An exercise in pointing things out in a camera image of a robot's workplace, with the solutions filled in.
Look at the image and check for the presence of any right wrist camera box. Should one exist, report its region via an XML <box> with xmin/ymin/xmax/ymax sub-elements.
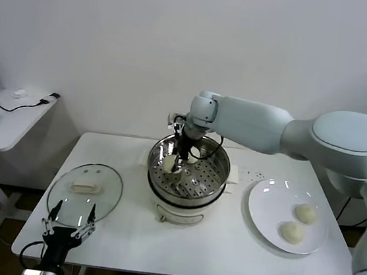
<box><xmin>166</xmin><ymin>111</ymin><xmax>187</xmax><ymax>132</ymax></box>

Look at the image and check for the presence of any white side desk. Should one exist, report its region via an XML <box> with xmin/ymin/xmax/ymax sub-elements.
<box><xmin>0</xmin><ymin>88</ymin><xmax>61</xmax><ymax>244</ymax></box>

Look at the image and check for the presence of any white steamed baozi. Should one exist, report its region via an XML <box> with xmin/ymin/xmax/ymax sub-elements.
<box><xmin>185</xmin><ymin>144</ymin><xmax>202</xmax><ymax>165</ymax></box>
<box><xmin>277</xmin><ymin>220</ymin><xmax>307</xmax><ymax>247</ymax></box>
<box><xmin>161</xmin><ymin>154</ymin><xmax>182</xmax><ymax>175</ymax></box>
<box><xmin>292</xmin><ymin>202</ymin><xmax>321</xmax><ymax>226</ymax></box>

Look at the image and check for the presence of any round glass pot lid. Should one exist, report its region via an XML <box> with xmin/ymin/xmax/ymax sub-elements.
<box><xmin>43</xmin><ymin>158</ymin><xmax>126</xmax><ymax>232</ymax></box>

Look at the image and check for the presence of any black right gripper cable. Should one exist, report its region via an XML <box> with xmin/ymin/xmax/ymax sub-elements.
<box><xmin>197</xmin><ymin>132</ymin><xmax>227</xmax><ymax>162</ymax></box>

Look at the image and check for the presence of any black hanging power cable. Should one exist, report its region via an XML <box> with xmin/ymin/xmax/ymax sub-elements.
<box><xmin>335</xmin><ymin>195</ymin><xmax>367</xmax><ymax>229</ymax></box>

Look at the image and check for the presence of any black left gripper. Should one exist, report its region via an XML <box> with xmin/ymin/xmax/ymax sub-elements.
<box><xmin>36</xmin><ymin>198</ymin><xmax>98</xmax><ymax>275</ymax></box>

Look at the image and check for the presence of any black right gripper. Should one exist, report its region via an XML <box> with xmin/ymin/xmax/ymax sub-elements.
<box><xmin>171</xmin><ymin>135</ymin><xmax>194</xmax><ymax>176</ymax></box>

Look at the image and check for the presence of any black cable with adapter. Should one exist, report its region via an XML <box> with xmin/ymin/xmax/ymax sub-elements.
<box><xmin>0</xmin><ymin>87</ymin><xmax>60</xmax><ymax>119</ymax></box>

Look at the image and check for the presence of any small white crumpled object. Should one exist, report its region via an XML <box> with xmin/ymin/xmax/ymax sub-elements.
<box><xmin>12</xmin><ymin>88</ymin><xmax>31</xmax><ymax>101</ymax></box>

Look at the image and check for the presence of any stainless steel steamer basket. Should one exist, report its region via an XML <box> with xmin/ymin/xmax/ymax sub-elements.
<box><xmin>134</xmin><ymin>128</ymin><xmax>244</xmax><ymax>211</ymax></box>

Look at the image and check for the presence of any large white round plate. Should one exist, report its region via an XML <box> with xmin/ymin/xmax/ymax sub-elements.
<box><xmin>242</xmin><ymin>176</ymin><xmax>335</xmax><ymax>258</ymax></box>

